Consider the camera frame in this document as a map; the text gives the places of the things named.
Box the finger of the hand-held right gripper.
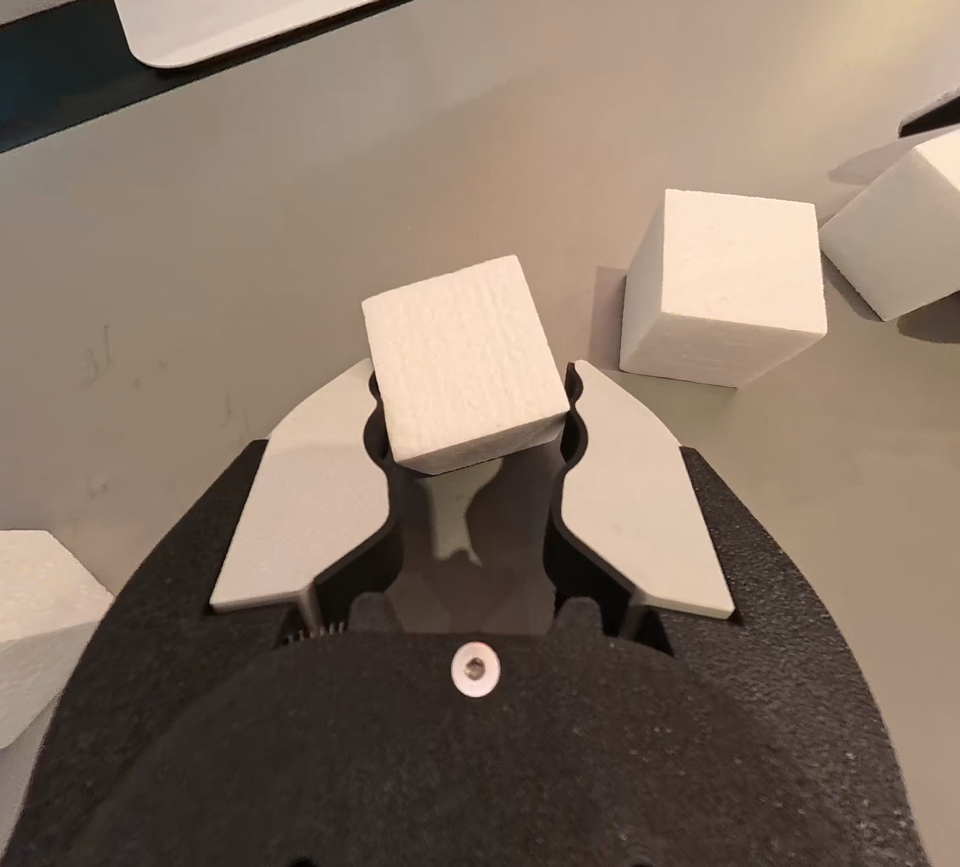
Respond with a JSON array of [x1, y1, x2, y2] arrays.
[[898, 89, 960, 139]]

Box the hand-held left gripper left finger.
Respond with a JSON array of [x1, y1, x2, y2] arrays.
[[208, 357, 399, 634]]

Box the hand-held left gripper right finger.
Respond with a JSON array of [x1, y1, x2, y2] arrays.
[[549, 359, 738, 637]]

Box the white hard foam cube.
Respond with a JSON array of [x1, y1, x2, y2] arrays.
[[618, 189, 828, 389], [361, 254, 569, 476], [819, 130, 960, 323], [0, 529, 115, 752]]

